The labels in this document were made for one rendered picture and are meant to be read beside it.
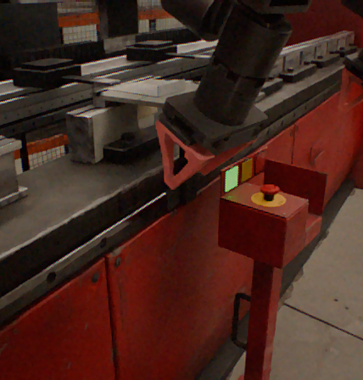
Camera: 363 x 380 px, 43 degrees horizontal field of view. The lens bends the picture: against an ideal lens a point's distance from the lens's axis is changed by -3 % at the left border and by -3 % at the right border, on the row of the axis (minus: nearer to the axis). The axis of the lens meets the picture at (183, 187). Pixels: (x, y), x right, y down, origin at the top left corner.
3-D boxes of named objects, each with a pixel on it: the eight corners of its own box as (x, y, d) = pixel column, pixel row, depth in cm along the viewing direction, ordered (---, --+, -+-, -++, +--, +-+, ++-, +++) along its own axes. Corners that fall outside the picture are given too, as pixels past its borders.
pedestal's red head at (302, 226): (281, 270, 95) (289, 189, 88) (216, 246, 104) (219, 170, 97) (320, 232, 110) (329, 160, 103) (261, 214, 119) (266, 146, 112)
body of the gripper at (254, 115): (157, 113, 46) (183, 47, 42) (220, 96, 54) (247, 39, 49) (203, 154, 44) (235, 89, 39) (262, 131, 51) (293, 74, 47)
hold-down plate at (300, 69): (292, 82, 166) (293, 75, 164) (277, 81, 168) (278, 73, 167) (315, 71, 189) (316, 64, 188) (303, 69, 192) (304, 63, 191)
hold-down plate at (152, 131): (124, 165, 90) (123, 150, 89) (103, 160, 92) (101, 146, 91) (201, 126, 113) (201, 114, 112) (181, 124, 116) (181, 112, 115)
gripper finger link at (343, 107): (321, 101, 83) (349, 57, 77) (337, 95, 88) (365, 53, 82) (351, 124, 81) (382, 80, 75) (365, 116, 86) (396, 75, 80)
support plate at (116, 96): (223, 117, 78) (224, 111, 77) (100, 99, 90) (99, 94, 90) (265, 97, 92) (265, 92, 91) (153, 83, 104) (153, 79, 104)
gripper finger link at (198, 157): (134, 171, 52) (161, 101, 46) (178, 154, 57) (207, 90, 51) (175, 213, 49) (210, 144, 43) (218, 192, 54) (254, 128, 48)
